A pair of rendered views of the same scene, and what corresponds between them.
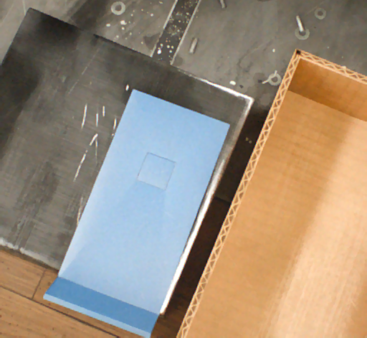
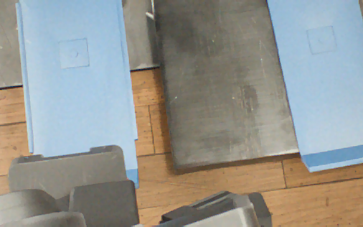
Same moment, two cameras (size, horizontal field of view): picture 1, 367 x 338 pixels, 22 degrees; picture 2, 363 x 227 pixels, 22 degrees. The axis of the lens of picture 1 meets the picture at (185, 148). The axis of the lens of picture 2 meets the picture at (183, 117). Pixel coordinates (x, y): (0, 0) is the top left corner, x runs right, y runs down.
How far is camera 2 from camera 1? 0.21 m
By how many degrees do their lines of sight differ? 5
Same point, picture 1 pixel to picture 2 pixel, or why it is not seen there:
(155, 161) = (316, 34)
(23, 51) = (166, 11)
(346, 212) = not seen: outside the picture
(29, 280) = (275, 176)
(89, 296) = (336, 154)
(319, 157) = not seen: outside the picture
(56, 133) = (230, 55)
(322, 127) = not seen: outside the picture
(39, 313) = (298, 194)
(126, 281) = (353, 130)
